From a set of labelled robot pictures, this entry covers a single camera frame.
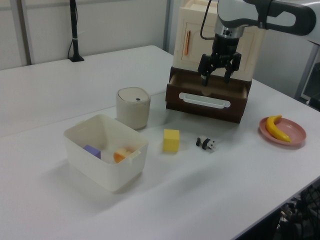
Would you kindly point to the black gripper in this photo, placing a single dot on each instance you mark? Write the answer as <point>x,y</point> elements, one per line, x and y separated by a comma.
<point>225,50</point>

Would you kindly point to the black and white panda toy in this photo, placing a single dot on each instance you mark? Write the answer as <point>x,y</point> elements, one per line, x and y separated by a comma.
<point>206,143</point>

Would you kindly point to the brown wooden drawer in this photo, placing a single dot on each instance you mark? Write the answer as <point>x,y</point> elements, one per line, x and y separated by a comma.
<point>207,112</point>

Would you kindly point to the yellow toy banana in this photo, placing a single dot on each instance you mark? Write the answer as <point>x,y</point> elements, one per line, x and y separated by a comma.
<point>272,129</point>

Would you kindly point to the cream plastic cabinet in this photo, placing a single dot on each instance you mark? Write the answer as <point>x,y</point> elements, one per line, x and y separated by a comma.
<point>186,15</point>

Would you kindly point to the yellow foam cube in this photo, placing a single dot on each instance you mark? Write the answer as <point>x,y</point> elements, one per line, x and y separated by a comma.
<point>171,141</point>

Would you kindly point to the beige lidded trash can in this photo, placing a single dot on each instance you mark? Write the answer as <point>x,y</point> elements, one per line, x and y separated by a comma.
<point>132,110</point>

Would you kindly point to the pink plate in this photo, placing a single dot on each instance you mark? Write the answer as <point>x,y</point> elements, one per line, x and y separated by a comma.
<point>296,135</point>

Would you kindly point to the purple foam cube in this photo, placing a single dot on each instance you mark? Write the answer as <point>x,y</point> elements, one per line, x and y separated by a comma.
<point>92,150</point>

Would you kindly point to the white plastic storage bin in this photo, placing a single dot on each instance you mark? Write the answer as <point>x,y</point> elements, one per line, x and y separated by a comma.
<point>100,175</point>

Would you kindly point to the black camera stand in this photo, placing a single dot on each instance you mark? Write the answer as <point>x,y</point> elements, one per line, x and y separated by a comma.
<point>74,30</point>

